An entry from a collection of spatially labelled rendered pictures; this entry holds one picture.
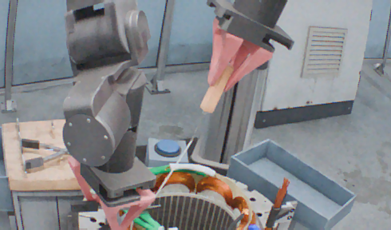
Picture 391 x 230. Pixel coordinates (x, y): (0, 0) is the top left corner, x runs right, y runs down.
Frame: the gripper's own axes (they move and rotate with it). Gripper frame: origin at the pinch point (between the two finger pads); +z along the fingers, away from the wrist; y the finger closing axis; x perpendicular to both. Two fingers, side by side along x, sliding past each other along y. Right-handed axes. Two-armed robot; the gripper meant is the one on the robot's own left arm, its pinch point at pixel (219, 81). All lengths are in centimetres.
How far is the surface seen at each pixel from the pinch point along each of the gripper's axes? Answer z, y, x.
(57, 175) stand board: 30.2, -10.9, 17.8
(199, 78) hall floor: 79, 97, 268
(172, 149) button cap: 23.5, 10.6, 30.6
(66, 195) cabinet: 33.3, -8.1, 17.5
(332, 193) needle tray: 15.9, 38.0, 16.0
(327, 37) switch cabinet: 11, 135, 217
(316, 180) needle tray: 15.9, 35.2, 19.9
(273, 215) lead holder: 9.8, 10.2, -10.4
